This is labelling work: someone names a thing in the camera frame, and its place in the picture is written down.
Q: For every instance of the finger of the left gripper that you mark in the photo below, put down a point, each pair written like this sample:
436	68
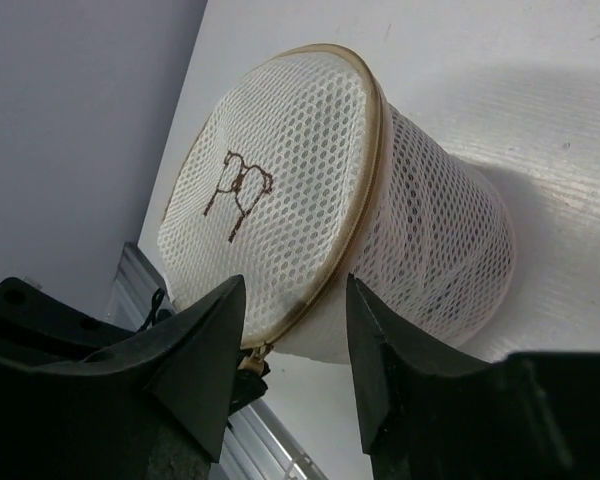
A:
249	384

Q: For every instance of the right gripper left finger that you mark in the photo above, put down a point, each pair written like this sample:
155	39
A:
79	398

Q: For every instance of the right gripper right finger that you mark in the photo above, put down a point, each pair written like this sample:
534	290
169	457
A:
428	411

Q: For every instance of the white mesh laundry bag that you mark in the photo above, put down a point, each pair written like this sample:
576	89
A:
304	174

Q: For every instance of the aluminium frame rail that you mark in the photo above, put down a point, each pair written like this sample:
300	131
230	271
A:
255	444

